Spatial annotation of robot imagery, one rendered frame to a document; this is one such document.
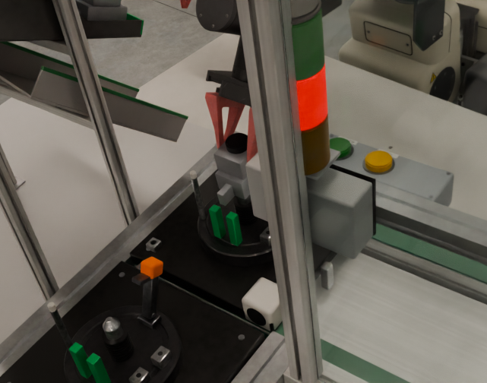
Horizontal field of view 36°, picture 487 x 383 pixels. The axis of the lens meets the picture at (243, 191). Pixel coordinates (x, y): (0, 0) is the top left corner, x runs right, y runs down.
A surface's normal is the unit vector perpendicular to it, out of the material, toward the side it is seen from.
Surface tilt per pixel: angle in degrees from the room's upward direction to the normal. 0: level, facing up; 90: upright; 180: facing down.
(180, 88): 0
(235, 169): 95
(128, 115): 90
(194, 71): 0
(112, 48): 0
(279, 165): 90
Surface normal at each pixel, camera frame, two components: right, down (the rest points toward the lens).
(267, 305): -0.12, -0.74
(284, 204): -0.58, 0.59
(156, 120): 0.69, 0.42
